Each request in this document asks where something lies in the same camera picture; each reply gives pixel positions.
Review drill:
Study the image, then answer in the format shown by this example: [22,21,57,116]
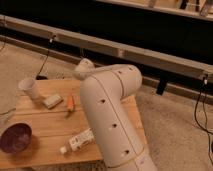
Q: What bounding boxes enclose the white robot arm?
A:
[74,58,158,171]

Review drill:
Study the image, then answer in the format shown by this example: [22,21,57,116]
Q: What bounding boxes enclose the orange carrot toy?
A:
[67,95,75,116]

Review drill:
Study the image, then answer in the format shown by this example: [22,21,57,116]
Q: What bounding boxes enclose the wooden table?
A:
[0,78,148,170]

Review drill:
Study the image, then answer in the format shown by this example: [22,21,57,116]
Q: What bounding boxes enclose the clear plastic bottle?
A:
[60,129,94,155]

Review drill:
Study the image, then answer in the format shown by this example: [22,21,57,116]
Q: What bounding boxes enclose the white paper cup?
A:
[18,78,40,100]

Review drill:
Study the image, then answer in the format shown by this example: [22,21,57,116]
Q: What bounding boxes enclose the dark purple bowl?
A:
[0,123,32,154]

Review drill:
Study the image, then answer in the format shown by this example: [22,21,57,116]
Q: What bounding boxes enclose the black cable left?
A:
[35,35,56,81]

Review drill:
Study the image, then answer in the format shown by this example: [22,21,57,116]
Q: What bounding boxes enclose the black cable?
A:
[35,35,56,81]
[194,77,213,158]

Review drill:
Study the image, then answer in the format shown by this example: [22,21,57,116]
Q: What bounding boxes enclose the metal rail frame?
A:
[0,14,213,98]

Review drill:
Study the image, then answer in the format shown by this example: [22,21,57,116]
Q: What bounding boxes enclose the black cable right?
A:
[194,77,213,158]

